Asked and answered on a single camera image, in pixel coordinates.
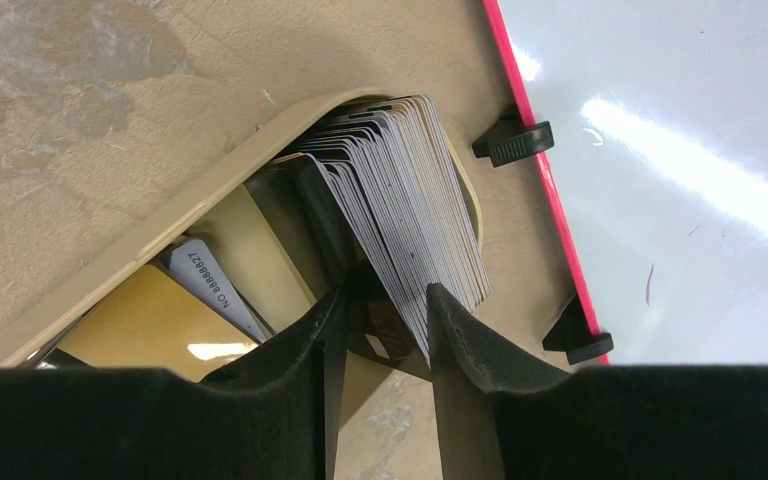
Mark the stack of credit cards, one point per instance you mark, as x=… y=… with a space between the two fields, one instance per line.
x=339 y=229

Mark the red framed whiteboard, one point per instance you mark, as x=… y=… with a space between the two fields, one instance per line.
x=658 y=178

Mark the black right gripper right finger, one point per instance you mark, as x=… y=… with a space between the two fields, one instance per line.
x=503 y=413

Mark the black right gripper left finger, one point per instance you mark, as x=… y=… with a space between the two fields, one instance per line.
x=272 y=414

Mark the black whiteboard stand clip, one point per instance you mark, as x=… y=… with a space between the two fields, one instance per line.
x=509 y=140
x=572 y=335

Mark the beige oval plastic tray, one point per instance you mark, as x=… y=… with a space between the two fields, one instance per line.
x=25 y=347

